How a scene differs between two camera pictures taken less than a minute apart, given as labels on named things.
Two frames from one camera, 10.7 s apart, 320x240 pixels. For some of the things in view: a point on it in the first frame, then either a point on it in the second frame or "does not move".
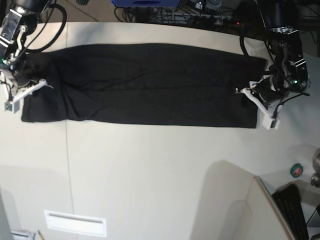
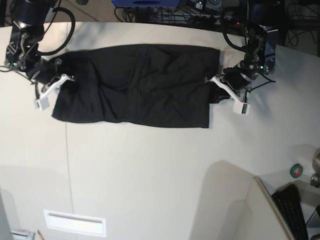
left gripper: (24, 71) -> (43, 71)
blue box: (145, 3) does not move
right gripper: (270, 88) -> (238, 79)
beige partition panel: (263, 219) does not move
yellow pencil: (40, 235) does not move
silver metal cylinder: (315, 179) does not move
